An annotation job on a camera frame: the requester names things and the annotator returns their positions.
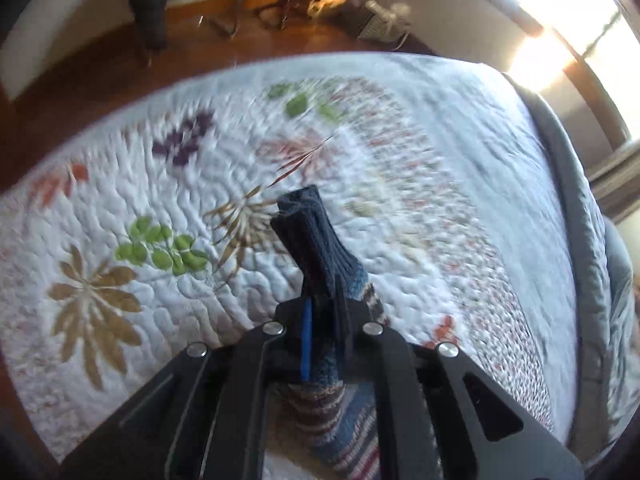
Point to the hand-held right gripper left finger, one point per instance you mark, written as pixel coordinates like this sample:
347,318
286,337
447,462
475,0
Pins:
306,340

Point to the white heater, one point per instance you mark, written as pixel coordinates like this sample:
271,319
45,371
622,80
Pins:
385,22

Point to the bright window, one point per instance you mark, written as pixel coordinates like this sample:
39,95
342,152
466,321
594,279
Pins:
600,55

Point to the dark-cuffed striped knit sock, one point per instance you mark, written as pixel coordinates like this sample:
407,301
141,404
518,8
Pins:
312,245

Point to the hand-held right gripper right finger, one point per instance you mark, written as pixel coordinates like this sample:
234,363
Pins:
352,330

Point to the grey comforter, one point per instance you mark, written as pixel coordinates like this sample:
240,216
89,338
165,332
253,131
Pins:
565,185

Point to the white floral quilt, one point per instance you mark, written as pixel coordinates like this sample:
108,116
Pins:
150,170

